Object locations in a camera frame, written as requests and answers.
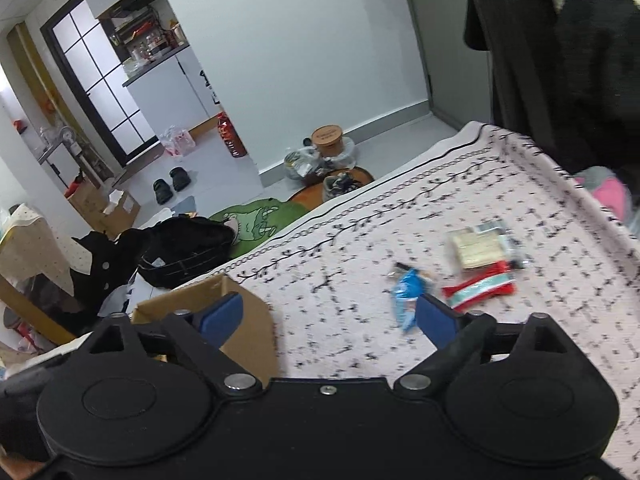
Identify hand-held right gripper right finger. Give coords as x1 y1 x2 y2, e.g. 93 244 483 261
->
392 292 596 393

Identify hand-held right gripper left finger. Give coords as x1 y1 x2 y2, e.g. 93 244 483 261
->
75 290 263 396

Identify cardboard box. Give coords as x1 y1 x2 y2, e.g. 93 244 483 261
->
130 275 278 381

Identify blue snack packet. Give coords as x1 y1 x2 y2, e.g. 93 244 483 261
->
390 267 436 333

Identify red-edged teal striped snack packet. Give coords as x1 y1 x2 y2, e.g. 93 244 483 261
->
442 260 516 311

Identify black bag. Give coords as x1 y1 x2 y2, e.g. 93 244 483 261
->
117 217 236 288

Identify cream wafer packet blue ends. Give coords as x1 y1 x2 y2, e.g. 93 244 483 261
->
446 220 533 278

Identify green cartoon rug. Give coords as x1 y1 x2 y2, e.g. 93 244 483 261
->
207 197 306 261

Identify black garment with white buttons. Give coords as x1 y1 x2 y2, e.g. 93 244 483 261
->
70 232 138 331

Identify small brown carton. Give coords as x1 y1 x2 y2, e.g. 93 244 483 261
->
67 180 108 216
97 190 141 238

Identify orange round mat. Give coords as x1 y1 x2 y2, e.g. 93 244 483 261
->
290 167 376 211

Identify clear jar with dark contents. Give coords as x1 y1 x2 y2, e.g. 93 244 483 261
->
322 172 366 202

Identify cream cloth-covered table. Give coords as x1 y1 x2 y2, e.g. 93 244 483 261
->
0 202 76 301

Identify plastic bag of groceries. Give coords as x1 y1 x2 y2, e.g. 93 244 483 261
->
284 142 357 181

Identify pink plastic bag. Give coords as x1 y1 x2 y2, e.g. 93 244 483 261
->
159 125 196 158

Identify pink and grey cloth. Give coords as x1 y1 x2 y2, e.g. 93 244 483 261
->
572 165 633 223

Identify white sink unit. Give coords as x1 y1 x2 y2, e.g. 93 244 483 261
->
37 125 113 191

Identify white base cabinet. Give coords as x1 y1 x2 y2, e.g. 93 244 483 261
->
125 47 221 136

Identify black-framed glass door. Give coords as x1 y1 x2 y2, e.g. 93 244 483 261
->
40 0 158 166

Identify black hanging coat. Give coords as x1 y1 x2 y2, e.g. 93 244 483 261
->
462 0 568 171

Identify cluttered kitchen shelf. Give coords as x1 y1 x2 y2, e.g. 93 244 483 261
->
100 0 191 86

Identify black fleece jacket fur trim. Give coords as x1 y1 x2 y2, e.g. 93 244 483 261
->
542 0 640 176

